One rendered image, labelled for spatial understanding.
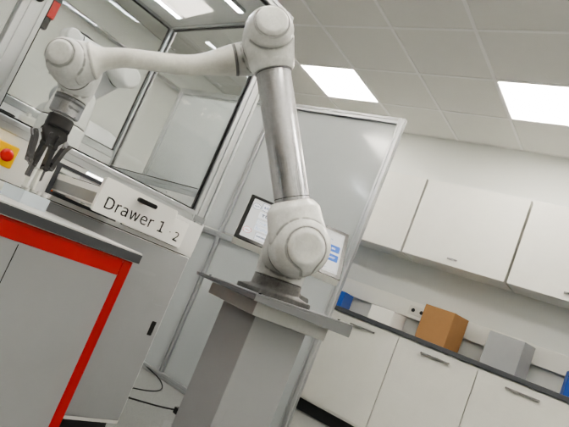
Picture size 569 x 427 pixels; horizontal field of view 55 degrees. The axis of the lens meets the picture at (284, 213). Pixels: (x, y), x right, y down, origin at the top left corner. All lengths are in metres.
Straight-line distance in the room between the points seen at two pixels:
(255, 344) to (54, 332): 0.54
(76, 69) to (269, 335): 0.90
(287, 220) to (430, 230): 3.47
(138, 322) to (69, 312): 0.89
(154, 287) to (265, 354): 0.82
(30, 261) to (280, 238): 0.60
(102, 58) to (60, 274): 0.59
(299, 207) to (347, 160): 1.99
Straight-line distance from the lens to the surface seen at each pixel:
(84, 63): 1.59
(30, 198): 1.70
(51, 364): 1.51
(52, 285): 1.43
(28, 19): 1.97
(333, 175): 3.43
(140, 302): 2.30
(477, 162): 5.38
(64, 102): 1.73
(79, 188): 1.86
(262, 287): 1.63
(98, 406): 2.40
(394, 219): 4.99
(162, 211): 1.83
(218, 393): 1.63
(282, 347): 1.66
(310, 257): 1.41
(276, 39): 1.53
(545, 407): 4.08
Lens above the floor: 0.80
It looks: 8 degrees up
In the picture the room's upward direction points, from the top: 22 degrees clockwise
